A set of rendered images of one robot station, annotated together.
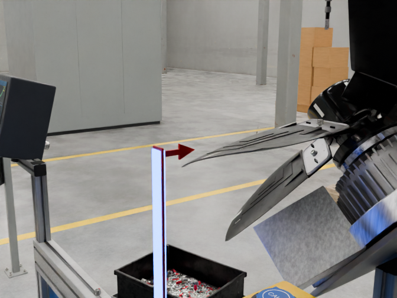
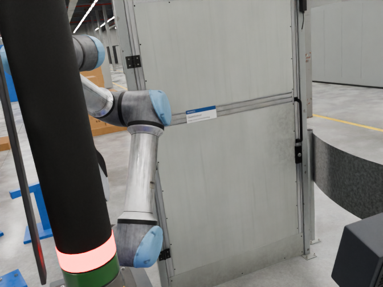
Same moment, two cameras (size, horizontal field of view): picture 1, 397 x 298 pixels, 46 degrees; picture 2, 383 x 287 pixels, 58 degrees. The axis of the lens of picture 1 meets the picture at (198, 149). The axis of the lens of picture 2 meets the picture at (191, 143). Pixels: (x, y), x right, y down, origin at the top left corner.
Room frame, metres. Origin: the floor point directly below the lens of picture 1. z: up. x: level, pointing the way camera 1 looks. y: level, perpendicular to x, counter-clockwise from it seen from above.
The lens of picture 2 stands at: (0.97, -0.38, 1.73)
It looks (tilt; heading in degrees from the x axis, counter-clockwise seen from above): 16 degrees down; 107
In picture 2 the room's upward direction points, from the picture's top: 7 degrees counter-clockwise
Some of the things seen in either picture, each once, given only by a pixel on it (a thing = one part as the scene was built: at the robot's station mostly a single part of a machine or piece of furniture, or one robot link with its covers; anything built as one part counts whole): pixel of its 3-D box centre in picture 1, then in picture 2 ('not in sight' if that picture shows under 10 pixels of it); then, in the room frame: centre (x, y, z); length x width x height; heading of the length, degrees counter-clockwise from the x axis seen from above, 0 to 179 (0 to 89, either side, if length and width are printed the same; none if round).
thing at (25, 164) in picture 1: (25, 159); not in sight; (1.14, 0.44, 1.04); 0.24 x 0.03 x 0.03; 36
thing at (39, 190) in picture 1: (40, 201); not in sight; (1.06, 0.38, 0.96); 0.03 x 0.03 x 0.20; 36
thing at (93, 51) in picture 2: not in sight; (73, 54); (0.52, 0.30, 1.73); 0.11 x 0.11 x 0.08; 2
